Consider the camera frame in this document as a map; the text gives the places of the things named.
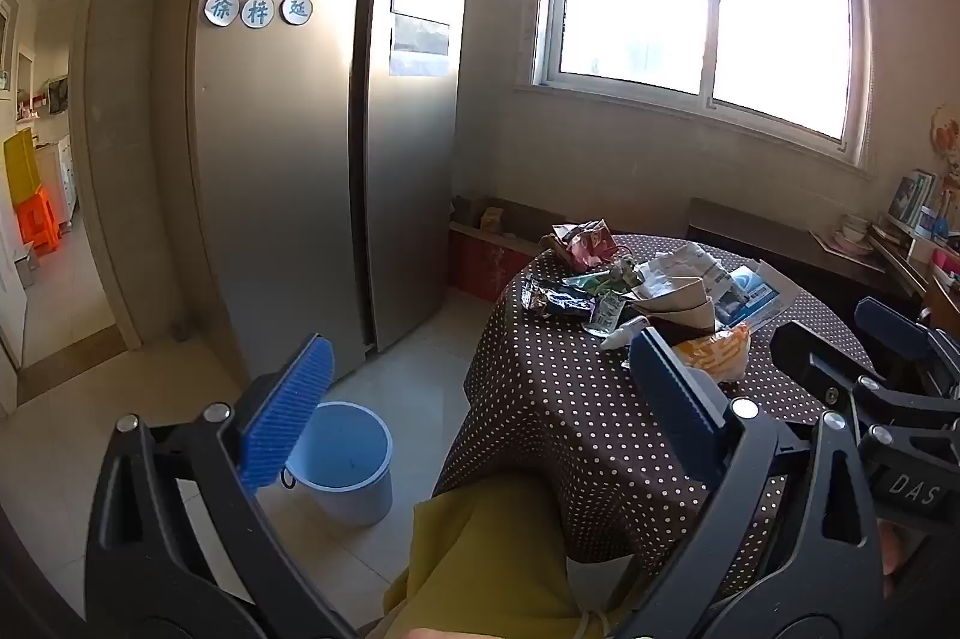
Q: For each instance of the person's yellow pants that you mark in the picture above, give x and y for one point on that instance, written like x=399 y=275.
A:
x=487 y=556

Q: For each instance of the row of books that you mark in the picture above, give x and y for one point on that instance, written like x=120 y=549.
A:
x=919 y=204

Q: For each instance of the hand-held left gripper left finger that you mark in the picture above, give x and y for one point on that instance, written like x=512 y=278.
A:
x=289 y=414

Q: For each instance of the yellow packet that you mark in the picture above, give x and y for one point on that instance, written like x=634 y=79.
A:
x=493 y=220

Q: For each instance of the person's right hand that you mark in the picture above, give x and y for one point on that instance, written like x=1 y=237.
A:
x=894 y=556

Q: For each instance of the blue white flattened box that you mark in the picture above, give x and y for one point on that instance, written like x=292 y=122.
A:
x=750 y=290

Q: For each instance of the white crumpled plastic packet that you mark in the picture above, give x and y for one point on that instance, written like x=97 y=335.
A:
x=682 y=268

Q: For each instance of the orange plastic stool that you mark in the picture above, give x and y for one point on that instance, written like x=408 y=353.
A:
x=41 y=223

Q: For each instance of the orange snack packet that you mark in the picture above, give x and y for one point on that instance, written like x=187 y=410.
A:
x=720 y=354

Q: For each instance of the white cabinet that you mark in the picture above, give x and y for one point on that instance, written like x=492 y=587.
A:
x=60 y=181

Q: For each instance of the dark cardboard box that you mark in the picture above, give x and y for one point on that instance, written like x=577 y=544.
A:
x=536 y=223

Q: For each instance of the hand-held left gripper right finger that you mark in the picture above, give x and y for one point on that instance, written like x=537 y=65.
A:
x=675 y=399

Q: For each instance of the green plush leaf ornament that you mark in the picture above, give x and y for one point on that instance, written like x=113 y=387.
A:
x=611 y=279

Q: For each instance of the blue plastic bucket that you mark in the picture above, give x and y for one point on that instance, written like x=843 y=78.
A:
x=352 y=496

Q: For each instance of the open cardboard box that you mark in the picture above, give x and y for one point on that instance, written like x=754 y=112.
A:
x=469 y=215

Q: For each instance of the brown polka dot tablecloth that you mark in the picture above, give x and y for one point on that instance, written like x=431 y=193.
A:
x=555 y=399

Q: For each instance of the small white sachet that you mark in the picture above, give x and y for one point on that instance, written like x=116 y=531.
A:
x=606 y=313

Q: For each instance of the small white tube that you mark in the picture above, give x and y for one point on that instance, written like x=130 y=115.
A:
x=622 y=335

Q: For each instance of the orange cartoon wall sticker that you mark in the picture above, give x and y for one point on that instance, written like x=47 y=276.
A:
x=946 y=133

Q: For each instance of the red snack bag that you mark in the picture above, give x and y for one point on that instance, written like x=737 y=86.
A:
x=589 y=245

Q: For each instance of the black foil snack bag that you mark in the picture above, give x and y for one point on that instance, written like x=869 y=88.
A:
x=559 y=301

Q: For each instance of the silver refrigerator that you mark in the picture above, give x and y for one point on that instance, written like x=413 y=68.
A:
x=285 y=159

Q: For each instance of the stack of ceramic bowls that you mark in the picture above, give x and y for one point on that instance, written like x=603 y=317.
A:
x=856 y=228

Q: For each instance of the pink mat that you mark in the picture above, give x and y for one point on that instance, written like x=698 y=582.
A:
x=832 y=243

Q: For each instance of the dark wooden cabinet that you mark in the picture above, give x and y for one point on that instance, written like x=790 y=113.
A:
x=750 y=234

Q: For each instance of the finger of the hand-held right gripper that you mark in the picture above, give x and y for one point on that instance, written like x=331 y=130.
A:
x=817 y=365
x=892 y=328

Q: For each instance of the wooden desk shelf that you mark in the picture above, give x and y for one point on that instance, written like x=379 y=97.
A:
x=907 y=264

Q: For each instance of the brown cardboard sleeve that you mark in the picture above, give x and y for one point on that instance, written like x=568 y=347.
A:
x=675 y=305

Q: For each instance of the red carton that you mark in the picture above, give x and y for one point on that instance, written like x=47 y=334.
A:
x=487 y=264

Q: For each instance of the pink box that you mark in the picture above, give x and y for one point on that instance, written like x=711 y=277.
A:
x=946 y=264

